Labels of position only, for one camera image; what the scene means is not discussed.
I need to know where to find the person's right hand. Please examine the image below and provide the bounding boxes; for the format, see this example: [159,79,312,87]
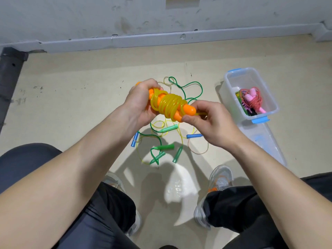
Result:
[182,100,248,153]

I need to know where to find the pile of colourful jump ropes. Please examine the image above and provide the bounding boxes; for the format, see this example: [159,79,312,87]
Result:
[131,76,210,165]

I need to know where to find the clear plastic box lid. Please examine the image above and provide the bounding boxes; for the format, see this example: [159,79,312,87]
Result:
[243,121,287,167]

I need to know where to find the grey shoe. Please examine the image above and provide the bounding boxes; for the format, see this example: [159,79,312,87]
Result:
[103,173,142,237]
[194,165,234,230]

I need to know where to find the person's left hand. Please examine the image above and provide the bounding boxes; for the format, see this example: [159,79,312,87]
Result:
[121,79,164,137]

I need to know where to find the person's right forearm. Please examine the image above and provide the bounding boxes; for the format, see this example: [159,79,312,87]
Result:
[231,136,332,249]

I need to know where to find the grey left shoe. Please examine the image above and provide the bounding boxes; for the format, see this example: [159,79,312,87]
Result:
[103,173,142,237]

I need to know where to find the clear storage box blue latches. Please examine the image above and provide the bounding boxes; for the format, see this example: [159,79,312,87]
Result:
[218,67,280,126]

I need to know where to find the grey right shoe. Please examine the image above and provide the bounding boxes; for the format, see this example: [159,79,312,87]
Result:
[194,165,234,230]

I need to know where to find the black shorts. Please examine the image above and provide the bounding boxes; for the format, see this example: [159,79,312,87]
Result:
[0,142,332,249]

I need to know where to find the pink skipping rope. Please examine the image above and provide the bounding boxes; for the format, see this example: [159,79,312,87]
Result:
[240,86,267,114]

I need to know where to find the person's left forearm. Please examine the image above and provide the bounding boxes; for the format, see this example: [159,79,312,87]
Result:
[0,114,137,249]

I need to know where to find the orange handled yellow skipping rope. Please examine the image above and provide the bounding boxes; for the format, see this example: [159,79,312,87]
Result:
[136,82,208,123]

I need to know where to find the small wooden wall block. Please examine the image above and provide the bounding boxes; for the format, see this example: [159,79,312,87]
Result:
[165,0,201,9]

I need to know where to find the black metal rack frame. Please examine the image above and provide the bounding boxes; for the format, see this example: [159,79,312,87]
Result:
[0,47,28,132]

